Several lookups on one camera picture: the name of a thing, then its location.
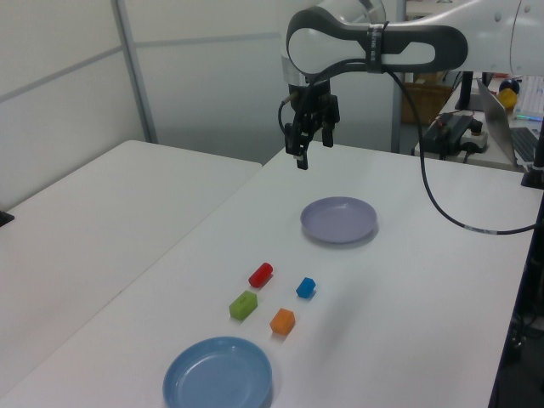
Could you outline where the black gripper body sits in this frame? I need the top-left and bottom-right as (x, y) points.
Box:
(287, 82), (342, 127)

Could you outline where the red cylinder block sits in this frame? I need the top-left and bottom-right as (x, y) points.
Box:
(248, 262), (275, 288)

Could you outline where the blue block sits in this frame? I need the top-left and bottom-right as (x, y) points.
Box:
(295, 276), (318, 298)

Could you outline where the green block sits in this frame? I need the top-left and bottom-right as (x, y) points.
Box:
(229, 290), (259, 320)

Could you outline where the orange block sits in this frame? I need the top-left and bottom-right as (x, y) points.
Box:
(269, 308), (296, 335)

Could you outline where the purple plate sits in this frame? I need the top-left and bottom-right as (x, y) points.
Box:
(299, 195), (378, 245)

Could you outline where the cardboard box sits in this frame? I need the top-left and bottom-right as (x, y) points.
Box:
(401, 82), (452, 125)

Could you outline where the black power supply box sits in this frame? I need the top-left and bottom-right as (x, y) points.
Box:
(423, 112), (473, 150)

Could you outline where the black monitor stand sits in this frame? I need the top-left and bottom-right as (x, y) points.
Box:
(454, 71), (484, 112)

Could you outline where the white power strip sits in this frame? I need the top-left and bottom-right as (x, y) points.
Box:
(458, 120), (488, 155)

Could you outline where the silver laptop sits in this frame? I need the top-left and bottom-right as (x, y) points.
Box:
(475, 78), (544, 168)

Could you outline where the yellow ball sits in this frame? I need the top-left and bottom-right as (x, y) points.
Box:
(497, 88), (519, 111)

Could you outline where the black pole with clamp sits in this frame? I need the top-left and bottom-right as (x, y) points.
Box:
(521, 113), (544, 189)

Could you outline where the blue plate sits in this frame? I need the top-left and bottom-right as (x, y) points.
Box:
(162, 336), (273, 408)

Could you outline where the grey partition post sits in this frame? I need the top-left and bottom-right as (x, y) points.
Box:
(389, 71), (405, 154)

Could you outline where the black velcro cable strap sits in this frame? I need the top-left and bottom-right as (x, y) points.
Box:
(364, 21), (390, 76)

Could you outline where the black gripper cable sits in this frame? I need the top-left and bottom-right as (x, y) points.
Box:
(277, 67), (537, 235)

